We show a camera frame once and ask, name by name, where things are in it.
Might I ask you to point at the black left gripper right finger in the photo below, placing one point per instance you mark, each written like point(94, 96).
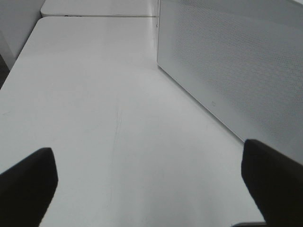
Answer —
point(275, 183)

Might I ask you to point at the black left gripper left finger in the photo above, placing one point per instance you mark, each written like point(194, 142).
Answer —
point(27, 189)

